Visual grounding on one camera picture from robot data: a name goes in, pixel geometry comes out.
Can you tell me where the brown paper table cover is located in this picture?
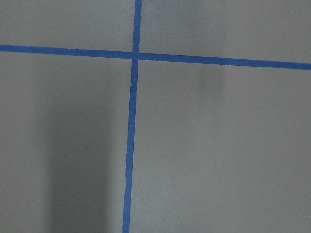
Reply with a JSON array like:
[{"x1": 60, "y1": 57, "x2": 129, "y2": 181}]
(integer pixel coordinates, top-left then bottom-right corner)
[{"x1": 0, "y1": 0, "x2": 311, "y2": 233}]

